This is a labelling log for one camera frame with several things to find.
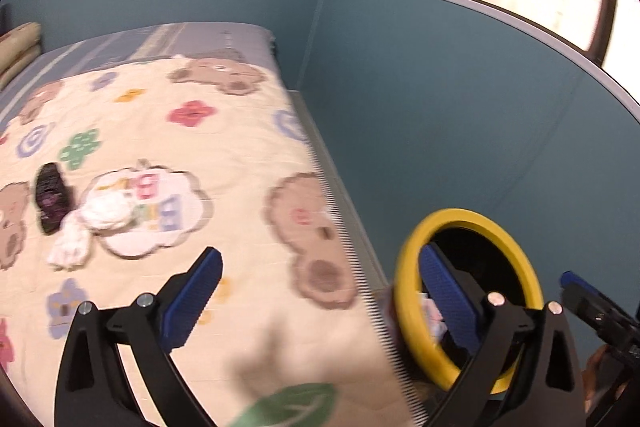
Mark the cream bear print quilt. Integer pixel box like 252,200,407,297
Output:
1,55,418,426

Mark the person's right hand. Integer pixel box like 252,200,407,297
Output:
582,346,625,413

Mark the beige folded blanket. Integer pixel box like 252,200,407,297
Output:
0,22,41,89

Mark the black patterned plastic bag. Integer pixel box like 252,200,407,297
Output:
34,162,74,235

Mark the yellow rimmed black trash bin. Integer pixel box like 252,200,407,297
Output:
393,208,544,391

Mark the grey striped bed mattress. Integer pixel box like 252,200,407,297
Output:
1,22,387,294

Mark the white tissue wad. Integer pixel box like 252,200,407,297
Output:
79,192,134,232

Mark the white tissue bundle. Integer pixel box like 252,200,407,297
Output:
47,210,92,271

